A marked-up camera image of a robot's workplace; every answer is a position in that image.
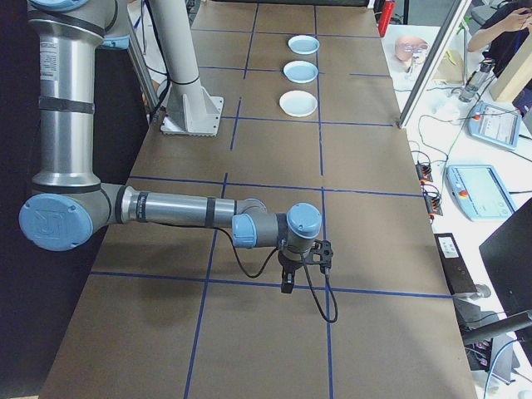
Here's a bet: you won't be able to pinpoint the white plate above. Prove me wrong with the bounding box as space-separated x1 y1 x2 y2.
278 90 318 118

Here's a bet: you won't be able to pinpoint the light blue plate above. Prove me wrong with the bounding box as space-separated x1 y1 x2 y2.
282 60 320 83
287 34 321 56

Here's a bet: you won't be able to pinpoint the black orange connector block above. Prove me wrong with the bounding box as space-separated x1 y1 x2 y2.
422 193 444 219
415 160 434 184

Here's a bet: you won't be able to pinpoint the black box white label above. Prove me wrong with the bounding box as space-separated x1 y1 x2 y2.
433 232 479 298

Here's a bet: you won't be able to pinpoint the silver clamp knob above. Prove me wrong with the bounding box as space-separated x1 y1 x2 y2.
452 283 492 301

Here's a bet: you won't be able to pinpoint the light blue teach pendant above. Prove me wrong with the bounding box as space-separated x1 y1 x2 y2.
445 164 519 222
467 101 523 150

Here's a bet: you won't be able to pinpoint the black tube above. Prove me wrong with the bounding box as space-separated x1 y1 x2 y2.
461 309 532 347

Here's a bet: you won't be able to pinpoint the white crumpled tissue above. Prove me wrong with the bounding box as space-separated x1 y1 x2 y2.
431 101 461 121

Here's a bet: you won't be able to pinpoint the black monitor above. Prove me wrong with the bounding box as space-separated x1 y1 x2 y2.
478 198 532 321

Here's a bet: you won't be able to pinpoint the pink bowl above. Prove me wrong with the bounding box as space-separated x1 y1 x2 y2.
393 35 430 63

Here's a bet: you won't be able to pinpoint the person in white shirt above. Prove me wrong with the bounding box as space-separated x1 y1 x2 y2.
126 0 172 107

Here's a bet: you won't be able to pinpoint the glass bottle black cap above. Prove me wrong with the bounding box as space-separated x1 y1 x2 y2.
458 57 498 103

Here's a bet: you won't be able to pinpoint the red cylinder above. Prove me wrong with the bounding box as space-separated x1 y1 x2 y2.
378 0 397 38

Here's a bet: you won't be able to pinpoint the light wooden panel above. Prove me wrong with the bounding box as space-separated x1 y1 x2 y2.
489 16 532 104

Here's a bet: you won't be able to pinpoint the person in black shirt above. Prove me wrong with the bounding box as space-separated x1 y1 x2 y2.
467 0 532 80

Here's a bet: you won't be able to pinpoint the grey office chair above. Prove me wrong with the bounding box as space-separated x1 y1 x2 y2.
471 3 506 26

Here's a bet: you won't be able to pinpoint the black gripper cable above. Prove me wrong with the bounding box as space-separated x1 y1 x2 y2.
214 226 283 279

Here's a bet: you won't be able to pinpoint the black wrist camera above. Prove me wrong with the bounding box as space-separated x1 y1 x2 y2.
307 239 334 275

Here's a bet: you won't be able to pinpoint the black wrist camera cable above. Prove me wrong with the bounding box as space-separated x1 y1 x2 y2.
302 257 338 324

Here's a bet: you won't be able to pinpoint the grey pendant cable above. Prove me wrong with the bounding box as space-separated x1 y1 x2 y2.
409 114 473 167

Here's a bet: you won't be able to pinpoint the white pedestal column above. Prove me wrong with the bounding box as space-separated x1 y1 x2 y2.
147 0 224 137

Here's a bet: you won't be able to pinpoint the metal frame bar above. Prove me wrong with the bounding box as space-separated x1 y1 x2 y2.
124 0 163 124

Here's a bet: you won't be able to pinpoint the aluminium profile post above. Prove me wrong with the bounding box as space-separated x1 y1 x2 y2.
397 0 475 129

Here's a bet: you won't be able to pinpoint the black frame cover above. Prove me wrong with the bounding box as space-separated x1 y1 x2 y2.
0 0 151 399

